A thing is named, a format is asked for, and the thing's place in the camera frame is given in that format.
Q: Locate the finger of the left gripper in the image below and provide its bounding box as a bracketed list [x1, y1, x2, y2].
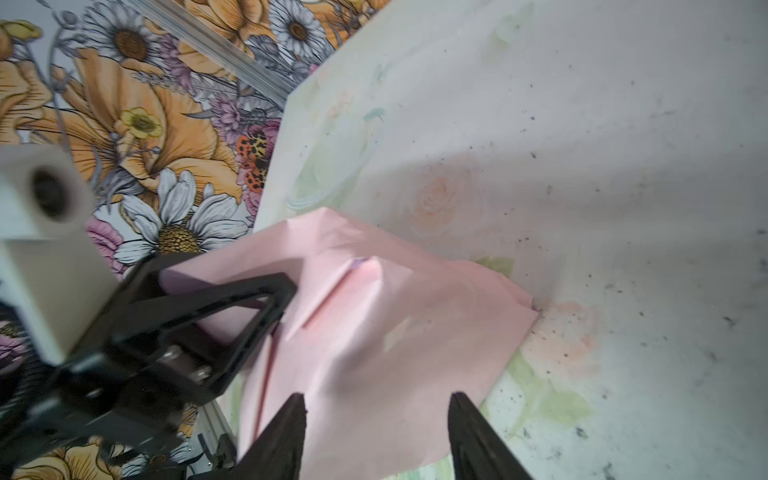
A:
[109, 273, 296, 404]
[72, 253, 198, 358]

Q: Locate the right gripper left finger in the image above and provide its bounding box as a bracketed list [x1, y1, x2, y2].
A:
[228, 393, 307, 480]

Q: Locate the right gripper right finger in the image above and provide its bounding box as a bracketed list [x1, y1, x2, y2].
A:
[448, 392, 532, 480]

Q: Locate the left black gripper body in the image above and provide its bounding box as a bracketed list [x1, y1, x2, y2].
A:
[1, 335, 216, 474]

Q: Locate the purple wrapping paper sheet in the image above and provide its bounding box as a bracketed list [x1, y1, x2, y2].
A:
[161, 208, 537, 479]

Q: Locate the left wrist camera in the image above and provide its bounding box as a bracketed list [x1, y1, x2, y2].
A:
[1, 145, 118, 365]

